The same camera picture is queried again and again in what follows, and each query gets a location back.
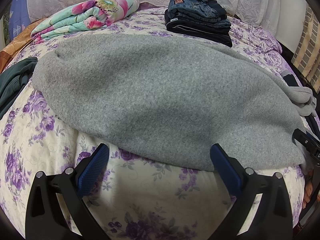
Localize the grey knit pants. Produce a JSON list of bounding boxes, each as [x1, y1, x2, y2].
[[32, 34, 316, 172]]

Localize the brick pattern curtain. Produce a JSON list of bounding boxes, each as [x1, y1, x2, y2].
[[292, 5, 320, 93]]

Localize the dark green sweatpants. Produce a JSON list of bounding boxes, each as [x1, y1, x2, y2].
[[0, 57, 38, 119]]

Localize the folded dark blue jeans stack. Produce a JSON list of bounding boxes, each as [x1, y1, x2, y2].
[[164, 0, 233, 47]]

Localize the blue patterned pillow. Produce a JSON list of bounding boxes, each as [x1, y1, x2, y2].
[[9, 0, 30, 40]]

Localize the folded teal pink floral blanket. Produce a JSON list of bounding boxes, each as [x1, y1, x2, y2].
[[30, 0, 139, 43]]

